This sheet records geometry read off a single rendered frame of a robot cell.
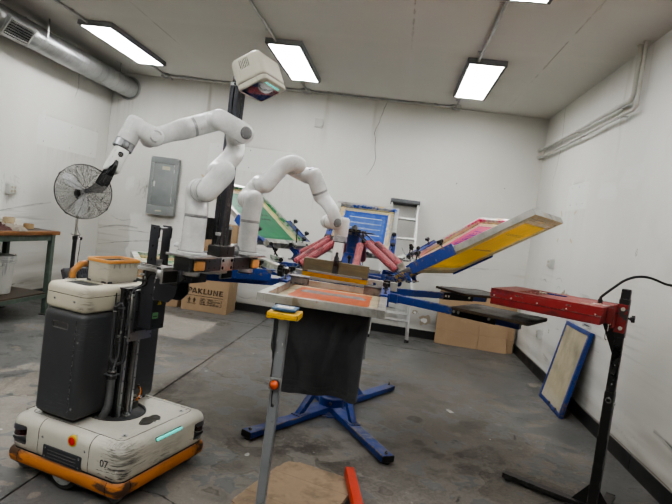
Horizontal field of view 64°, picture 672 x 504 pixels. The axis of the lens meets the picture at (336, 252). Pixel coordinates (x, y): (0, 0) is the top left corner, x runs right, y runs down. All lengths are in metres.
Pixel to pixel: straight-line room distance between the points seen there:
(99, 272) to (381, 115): 5.12
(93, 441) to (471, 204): 5.56
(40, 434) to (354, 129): 5.46
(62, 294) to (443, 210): 5.29
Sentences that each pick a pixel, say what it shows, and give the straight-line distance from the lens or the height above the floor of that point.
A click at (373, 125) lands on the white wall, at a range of 7.24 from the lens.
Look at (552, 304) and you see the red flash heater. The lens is 3.03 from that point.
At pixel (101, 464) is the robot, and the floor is 0.19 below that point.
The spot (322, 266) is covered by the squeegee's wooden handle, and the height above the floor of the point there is 1.10.
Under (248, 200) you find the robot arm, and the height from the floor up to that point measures 1.40.
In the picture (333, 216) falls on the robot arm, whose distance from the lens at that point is 2.78.
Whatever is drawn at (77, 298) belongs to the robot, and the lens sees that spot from 2.68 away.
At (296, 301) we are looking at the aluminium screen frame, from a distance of 2.43.
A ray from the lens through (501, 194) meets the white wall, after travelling 7.24.
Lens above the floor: 1.34
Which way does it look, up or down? 3 degrees down
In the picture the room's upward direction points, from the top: 8 degrees clockwise
